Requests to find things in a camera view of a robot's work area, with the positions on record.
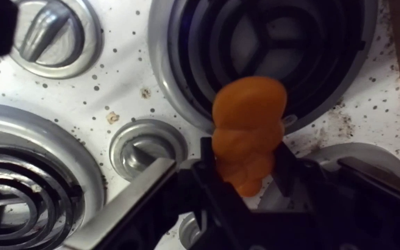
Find silver toy stove knob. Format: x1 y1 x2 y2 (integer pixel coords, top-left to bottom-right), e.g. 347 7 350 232
8 0 104 80
176 211 206 250
108 118 190 183

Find orange toy figure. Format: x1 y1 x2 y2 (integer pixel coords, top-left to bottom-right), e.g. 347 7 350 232
210 75 289 197

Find wooden toy kitchen unit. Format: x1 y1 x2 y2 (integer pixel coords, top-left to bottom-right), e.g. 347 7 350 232
0 0 400 250

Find black coil toy stove burner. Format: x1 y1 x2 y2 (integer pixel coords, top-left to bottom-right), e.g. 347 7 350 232
0 101 107 250
147 0 381 136

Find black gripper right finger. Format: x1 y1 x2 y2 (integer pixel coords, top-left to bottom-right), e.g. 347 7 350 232
271 140 400 250

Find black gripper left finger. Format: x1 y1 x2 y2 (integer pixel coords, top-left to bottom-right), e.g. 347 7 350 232
64 136 260 250

